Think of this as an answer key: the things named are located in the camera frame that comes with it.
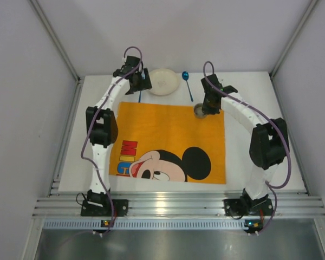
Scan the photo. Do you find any small speckled stone cup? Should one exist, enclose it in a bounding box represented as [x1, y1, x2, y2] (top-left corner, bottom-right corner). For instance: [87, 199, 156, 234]
[193, 103, 207, 119]

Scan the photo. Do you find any cream round plate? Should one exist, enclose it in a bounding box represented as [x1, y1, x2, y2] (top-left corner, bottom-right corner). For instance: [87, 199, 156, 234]
[149, 68, 180, 96]

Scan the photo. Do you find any blue metallic spoon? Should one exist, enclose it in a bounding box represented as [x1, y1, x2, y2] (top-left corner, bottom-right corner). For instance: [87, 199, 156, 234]
[182, 71, 194, 102]

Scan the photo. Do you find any orange Mickey Mouse cloth placemat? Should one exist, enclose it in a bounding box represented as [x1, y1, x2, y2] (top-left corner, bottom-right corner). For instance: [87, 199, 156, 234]
[109, 102, 226, 184]

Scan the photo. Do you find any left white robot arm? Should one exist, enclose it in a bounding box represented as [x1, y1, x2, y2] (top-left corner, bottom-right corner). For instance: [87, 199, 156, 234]
[81, 56, 152, 198]

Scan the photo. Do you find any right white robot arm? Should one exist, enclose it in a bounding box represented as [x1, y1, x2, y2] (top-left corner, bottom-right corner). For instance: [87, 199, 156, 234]
[201, 74, 291, 212]

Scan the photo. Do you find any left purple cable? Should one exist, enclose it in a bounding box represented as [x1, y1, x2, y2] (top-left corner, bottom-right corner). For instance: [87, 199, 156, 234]
[80, 46, 146, 235]

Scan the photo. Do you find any left aluminium frame post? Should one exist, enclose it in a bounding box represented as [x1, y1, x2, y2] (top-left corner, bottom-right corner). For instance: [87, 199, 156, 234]
[27, 0, 82, 82]

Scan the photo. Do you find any aluminium frame post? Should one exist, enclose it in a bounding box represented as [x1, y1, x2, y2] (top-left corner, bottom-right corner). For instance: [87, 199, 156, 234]
[269, 0, 322, 79]
[27, 0, 82, 82]

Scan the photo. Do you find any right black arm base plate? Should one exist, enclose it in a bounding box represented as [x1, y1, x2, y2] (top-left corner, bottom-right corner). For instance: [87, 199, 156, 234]
[224, 198, 274, 217]

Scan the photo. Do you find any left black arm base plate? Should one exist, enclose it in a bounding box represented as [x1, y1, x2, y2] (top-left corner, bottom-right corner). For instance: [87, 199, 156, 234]
[80, 199, 129, 217]

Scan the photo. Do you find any right aluminium frame post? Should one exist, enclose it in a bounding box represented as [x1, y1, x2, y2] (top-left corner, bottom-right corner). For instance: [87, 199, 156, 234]
[269, 0, 322, 79]

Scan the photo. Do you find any aluminium mounting rail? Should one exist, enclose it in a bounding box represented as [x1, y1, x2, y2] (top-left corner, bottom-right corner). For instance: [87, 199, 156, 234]
[32, 192, 325, 218]

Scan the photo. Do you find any slotted grey cable duct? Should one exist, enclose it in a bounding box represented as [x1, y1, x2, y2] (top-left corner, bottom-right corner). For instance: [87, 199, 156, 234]
[43, 218, 260, 230]

